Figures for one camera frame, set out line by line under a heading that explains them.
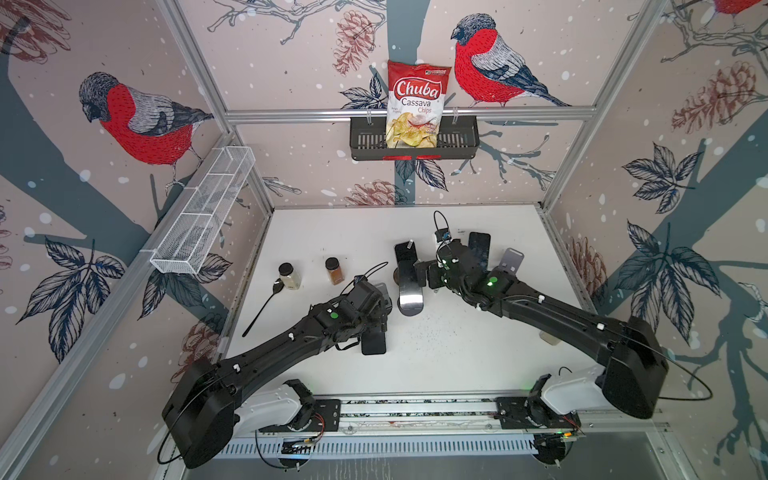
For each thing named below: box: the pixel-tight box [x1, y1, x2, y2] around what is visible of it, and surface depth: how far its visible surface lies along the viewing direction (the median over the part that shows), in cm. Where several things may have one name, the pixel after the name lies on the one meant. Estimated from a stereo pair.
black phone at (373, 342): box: [361, 327, 386, 355], surface depth 81 cm
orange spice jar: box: [325, 257, 345, 285], surface depth 95 cm
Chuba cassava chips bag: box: [386, 60, 451, 149], surface depth 86 cm
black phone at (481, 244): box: [468, 231, 491, 272], surface depth 97 cm
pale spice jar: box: [278, 262, 301, 290], surface depth 94 cm
